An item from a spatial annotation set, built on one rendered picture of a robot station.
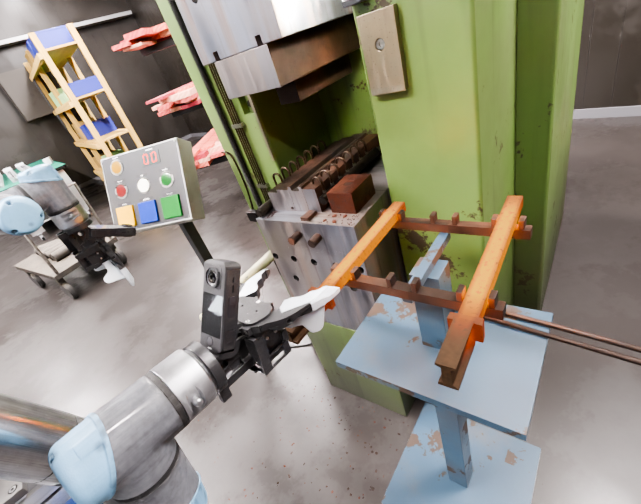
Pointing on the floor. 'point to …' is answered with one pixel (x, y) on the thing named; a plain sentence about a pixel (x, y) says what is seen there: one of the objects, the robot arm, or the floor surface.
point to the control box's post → (195, 242)
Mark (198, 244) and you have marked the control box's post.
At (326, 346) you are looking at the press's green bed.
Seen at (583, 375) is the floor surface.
